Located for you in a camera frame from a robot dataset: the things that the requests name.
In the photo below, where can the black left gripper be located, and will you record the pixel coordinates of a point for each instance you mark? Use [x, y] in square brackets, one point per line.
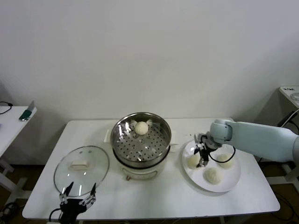
[70, 210]

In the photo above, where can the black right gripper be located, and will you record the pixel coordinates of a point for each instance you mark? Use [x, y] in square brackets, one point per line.
[206, 147]

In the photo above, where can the white steamed baozi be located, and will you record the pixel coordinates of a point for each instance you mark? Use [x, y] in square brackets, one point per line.
[141, 128]
[213, 175]
[193, 161]
[226, 161]

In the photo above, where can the round glass pot lid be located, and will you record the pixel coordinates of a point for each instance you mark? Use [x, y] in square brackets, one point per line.
[93, 163]

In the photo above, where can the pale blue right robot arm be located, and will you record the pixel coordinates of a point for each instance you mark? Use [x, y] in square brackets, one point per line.
[257, 137]

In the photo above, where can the stainless steel steamer basket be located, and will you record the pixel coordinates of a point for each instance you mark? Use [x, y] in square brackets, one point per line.
[149, 147]

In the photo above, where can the scattered dark crumbs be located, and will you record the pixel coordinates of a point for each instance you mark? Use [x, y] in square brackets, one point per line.
[189, 135]

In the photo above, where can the white round plate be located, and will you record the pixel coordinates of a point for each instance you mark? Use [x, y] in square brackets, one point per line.
[229, 182]

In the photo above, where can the white work table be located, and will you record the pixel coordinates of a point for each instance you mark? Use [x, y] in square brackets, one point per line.
[163, 198]

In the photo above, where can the black power adapter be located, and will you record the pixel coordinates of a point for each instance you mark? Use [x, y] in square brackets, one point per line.
[286, 119]

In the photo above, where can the white side table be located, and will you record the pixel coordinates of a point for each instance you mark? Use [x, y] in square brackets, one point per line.
[11, 121]

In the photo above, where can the white side cabinet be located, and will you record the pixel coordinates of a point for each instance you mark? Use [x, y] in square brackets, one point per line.
[286, 93]

